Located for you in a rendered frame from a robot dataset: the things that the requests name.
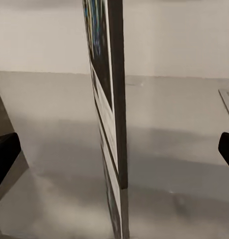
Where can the poster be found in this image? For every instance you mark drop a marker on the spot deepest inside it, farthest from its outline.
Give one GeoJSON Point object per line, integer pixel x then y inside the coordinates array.
{"type": "Point", "coordinates": [104, 29]}

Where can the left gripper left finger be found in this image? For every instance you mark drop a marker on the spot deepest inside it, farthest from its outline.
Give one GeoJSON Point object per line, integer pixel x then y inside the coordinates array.
{"type": "Point", "coordinates": [9, 151]}

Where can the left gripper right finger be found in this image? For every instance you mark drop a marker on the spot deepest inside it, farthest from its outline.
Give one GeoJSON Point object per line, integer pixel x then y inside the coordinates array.
{"type": "Point", "coordinates": [224, 146]}

